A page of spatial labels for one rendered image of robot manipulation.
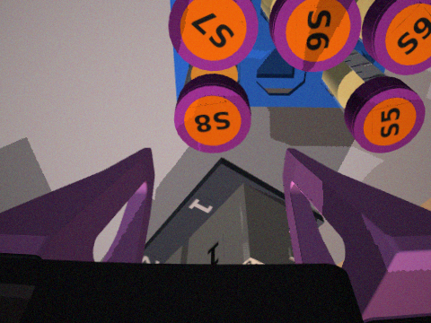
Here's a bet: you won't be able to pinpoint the grey flat mat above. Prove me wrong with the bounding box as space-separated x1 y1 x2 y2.
0 0 431 243

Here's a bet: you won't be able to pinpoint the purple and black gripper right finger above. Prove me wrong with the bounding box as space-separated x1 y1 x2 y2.
283 148 431 323

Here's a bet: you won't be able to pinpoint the blue tube rack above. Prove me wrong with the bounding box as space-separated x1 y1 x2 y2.
173 0 340 108

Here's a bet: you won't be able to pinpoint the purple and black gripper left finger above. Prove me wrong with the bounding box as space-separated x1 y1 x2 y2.
0 148 154 263

